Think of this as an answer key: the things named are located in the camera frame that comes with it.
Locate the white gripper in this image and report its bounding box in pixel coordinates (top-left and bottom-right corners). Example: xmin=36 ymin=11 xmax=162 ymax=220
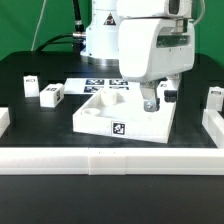
xmin=118 ymin=19 xmax=195 ymax=112

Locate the white square tabletop part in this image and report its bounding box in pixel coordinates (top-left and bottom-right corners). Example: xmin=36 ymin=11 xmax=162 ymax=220
xmin=73 ymin=89 xmax=176 ymax=143

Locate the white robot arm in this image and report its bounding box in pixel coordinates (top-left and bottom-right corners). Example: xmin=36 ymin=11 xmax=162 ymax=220
xmin=81 ymin=0 xmax=205 ymax=112

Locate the white right fence wall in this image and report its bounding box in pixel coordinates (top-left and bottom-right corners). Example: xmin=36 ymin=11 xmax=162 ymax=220
xmin=202 ymin=109 xmax=224 ymax=149

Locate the white fence wall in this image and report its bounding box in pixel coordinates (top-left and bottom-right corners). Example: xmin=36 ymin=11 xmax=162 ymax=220
xmin=0 ymin=147 xmax=224 ymax=175
xmin=0 ymin=107 xmax=10 ymax=137
xmin=202 ymin=109 xmax=224 ymax=149

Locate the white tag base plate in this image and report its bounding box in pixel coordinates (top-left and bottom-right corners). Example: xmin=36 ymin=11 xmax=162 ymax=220
xmin=64 ymin=78 xmax=139 ymax=95

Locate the black cable bundle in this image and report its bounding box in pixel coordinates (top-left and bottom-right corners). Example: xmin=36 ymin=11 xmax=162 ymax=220
xmin=35 ymin=0 xmax=88 ymax=54

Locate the white thin cable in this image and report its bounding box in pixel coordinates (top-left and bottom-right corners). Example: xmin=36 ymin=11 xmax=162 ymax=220
xmin=30 ymin=0 xmax=48 ymax=52

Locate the white left fence wall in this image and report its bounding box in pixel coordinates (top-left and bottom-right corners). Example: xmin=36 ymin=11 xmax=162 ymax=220
xmin=0 ymin=107 xmax=10 ymax=137

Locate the white front fence wall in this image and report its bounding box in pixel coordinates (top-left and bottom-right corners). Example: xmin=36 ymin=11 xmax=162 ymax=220
xmin=0 ymin=147 xmax=224 ymax=175

